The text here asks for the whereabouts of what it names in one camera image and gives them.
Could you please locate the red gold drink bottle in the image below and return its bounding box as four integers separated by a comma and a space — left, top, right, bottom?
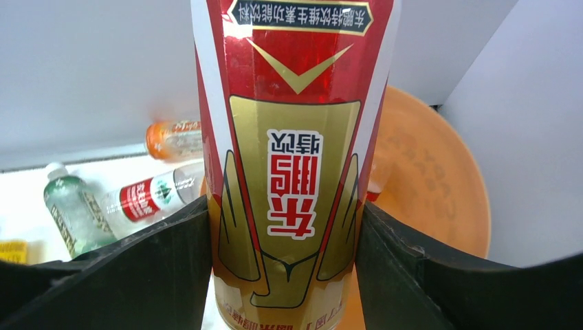
190, 1, 402, 329

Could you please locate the red label red cap bottle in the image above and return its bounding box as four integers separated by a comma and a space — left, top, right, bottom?
366, 155, 393, 201

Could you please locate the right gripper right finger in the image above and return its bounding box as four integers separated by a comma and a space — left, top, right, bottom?
355, 203, 582, 329

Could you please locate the orange plastic bin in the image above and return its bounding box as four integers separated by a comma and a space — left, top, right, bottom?
339, 87, 491, 329

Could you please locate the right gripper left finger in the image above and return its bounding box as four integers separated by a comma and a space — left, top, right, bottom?
1, 197, 212, 329

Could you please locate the orange drink bottle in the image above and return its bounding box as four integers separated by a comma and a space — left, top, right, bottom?
145, 120, 203, 162

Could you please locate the yellow juice bottle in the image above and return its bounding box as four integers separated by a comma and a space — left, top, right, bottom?
0, 240, 28, 264

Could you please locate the red green label bottle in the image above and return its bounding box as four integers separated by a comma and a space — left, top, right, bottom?
100, 162, 204, 239

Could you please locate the green label clear bottle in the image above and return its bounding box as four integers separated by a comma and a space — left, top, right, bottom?
43, 162, 117, 259

